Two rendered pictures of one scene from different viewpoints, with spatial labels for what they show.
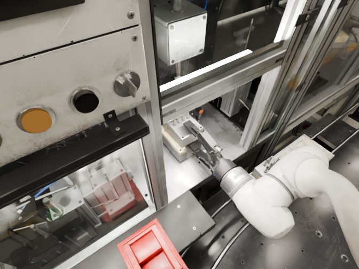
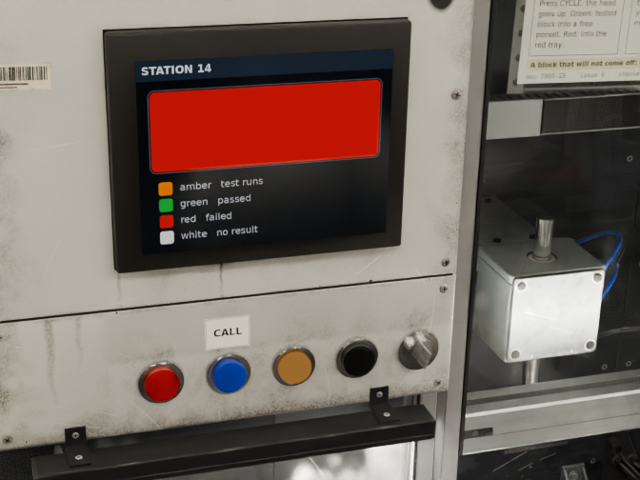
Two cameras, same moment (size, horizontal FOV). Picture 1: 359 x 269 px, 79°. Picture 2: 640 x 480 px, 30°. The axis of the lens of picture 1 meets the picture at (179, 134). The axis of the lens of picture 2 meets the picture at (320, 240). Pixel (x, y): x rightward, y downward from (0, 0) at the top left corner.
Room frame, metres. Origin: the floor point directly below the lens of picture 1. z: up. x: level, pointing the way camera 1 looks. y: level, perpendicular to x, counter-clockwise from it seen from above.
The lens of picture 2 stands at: (-0.72, -0.14, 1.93)
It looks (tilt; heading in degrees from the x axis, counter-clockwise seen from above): 22 degrees down; 18
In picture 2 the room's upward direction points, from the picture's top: 1 degrees clockwise
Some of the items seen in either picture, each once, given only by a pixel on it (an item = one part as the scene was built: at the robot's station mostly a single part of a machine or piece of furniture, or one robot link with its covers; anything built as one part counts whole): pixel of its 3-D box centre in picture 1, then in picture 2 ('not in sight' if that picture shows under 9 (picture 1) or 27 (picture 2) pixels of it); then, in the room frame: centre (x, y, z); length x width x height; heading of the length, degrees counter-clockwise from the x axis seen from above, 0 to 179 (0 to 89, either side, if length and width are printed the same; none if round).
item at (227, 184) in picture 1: (235, 181); not in sight; (0.32, -0.17, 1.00); 0.09 x 0.06 x 0.09; 125
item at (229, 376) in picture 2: not in sight; (228, 373); (0.15, 0.22, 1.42); 0.03 x 0.02 x 0.03; 125
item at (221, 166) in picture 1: (219, 165); not in sight; (0.38, -0.13, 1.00); 0.09 x 0.07 x 0.08; 35
